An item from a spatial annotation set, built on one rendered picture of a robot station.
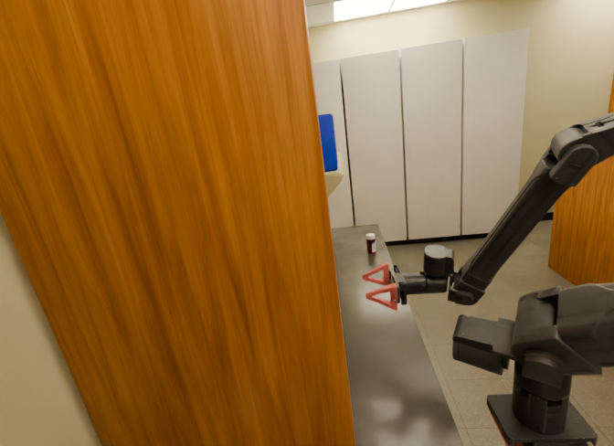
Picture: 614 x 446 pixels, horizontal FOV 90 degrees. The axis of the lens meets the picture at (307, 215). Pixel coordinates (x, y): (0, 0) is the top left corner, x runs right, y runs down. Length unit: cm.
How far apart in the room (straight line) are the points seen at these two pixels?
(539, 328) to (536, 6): 441
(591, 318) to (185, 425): 63
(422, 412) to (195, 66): 80
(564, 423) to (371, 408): 42
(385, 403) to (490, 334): 44
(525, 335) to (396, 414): 49
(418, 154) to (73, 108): 345
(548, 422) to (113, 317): 63
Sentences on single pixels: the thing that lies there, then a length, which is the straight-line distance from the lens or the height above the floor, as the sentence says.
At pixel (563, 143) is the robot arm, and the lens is 70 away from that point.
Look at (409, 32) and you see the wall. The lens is 422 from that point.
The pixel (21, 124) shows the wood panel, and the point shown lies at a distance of 58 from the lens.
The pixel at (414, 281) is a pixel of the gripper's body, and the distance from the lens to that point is 84.
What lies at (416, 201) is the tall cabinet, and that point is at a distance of 382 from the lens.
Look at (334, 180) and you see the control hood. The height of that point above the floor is 150.
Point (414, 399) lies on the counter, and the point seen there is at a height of 94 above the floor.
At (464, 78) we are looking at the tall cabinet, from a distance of 384.
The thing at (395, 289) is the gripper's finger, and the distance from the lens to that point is 79.
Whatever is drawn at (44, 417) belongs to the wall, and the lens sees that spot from 77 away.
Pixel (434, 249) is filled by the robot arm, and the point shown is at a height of 125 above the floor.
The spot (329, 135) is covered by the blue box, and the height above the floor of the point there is 157.
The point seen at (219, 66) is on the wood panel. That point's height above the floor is 167.
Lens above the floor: 159
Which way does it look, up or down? 17 degrees down
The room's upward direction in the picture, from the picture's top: 8 degrees counter-clockwise
